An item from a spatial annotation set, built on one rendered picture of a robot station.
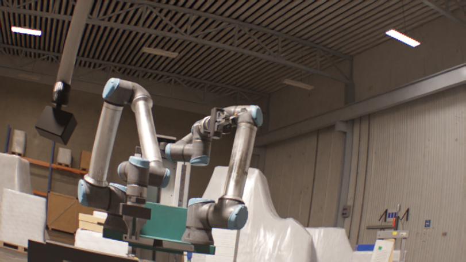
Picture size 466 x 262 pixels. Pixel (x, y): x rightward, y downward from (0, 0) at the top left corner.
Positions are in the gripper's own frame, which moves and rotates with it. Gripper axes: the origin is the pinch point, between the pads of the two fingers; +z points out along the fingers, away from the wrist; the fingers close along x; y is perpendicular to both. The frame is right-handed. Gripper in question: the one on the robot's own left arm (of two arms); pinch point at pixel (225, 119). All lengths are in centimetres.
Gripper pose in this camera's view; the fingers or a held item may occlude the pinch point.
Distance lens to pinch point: 220.9
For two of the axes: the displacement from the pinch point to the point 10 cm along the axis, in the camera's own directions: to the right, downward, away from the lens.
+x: 1.1, -9.7, 2.1
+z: 3.8, -1.6, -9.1
